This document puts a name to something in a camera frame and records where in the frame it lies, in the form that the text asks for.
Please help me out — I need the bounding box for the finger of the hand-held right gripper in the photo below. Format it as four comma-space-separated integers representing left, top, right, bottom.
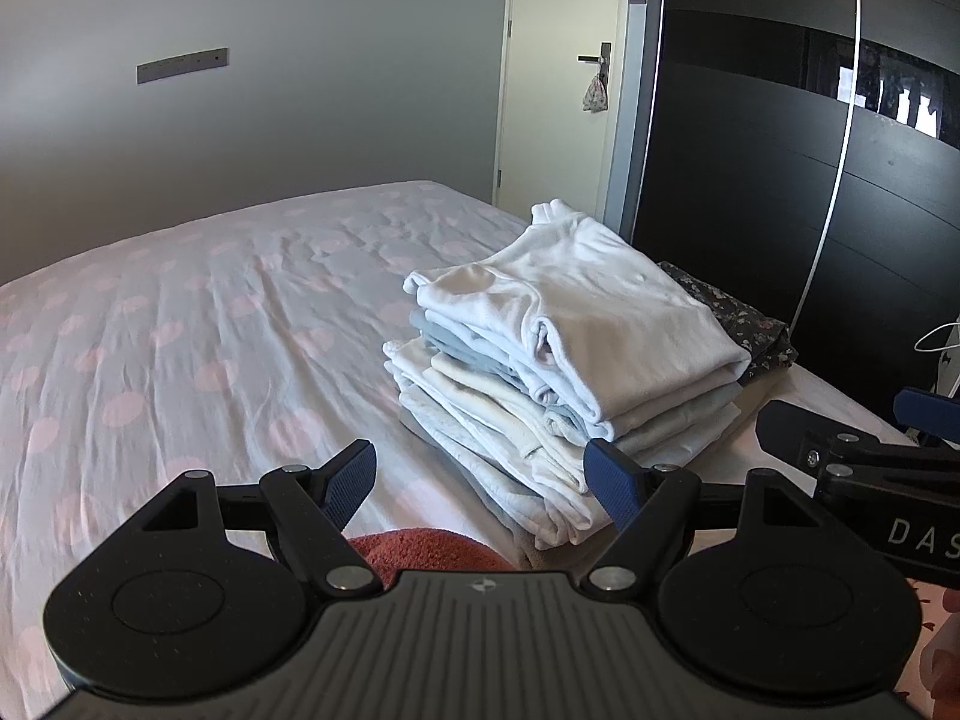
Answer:
756, 399, 882, 470
892, 388, 960, 451

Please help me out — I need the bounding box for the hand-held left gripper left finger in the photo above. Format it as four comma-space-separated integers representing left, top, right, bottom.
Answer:
139, 439, 383, 601

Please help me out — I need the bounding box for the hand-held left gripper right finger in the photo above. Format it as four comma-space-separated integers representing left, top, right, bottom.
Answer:
581, 439, 822, 601

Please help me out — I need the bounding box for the stack of clothes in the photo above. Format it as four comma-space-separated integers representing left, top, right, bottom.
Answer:
382, 300, 743, 550

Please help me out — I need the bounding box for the white long-sleeved garment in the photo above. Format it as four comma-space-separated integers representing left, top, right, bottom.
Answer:
403, 199, 752, 425

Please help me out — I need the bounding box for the white clothes hanger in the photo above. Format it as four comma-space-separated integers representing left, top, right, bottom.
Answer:
913, 319, 960, 400

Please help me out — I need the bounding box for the person's leg in rust pants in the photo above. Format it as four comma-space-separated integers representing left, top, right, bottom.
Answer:
349, 527, 511, 590

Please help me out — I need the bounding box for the dark floral cloth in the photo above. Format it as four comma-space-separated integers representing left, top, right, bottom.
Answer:
658, 261, 797, 374

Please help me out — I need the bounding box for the bed with pink-dotted sheet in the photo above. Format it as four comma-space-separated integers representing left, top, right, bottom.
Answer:
0, 180, 908, 706

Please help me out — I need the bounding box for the black wardrobe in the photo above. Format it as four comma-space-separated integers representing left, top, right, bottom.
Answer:
634, 0, 960, 443

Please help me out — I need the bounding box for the white door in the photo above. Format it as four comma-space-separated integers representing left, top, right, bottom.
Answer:
491, 0, 638, 241

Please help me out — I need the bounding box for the small floral pouch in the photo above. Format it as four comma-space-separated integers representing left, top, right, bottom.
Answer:
579, 64, 608, 116

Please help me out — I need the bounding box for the grey door frame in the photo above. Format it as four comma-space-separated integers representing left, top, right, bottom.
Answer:
604, 0, 672, 245

